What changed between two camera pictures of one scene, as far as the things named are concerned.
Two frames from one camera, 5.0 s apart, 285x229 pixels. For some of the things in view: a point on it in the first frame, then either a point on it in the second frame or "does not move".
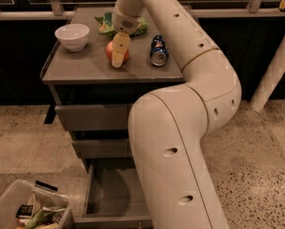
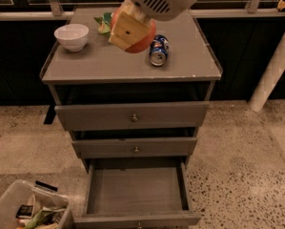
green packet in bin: [46, 217] does not move
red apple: [109, 52] -> [144, 41]
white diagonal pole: [276, 70] does not move
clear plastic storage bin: [21, 205] does not move
